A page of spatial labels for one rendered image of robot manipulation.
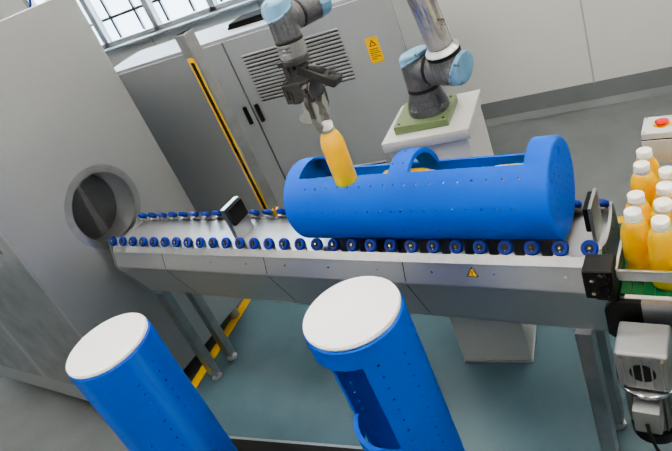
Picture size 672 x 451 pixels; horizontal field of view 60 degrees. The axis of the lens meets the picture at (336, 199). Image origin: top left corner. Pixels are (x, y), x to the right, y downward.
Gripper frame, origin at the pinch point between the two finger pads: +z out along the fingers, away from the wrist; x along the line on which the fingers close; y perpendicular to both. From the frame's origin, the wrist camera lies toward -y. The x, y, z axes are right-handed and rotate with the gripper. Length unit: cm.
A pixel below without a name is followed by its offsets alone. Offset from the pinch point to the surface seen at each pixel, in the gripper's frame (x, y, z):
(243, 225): -23, 70, 50
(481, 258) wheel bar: -6, -32, 50
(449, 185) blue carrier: -6.1, -28.3, 24.9
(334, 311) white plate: 29, -2, 42
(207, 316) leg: -33, 135, 116
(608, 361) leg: -23, -60, 106
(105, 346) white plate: 50, 74, 45
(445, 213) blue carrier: -3.1, -26.3, 32.2
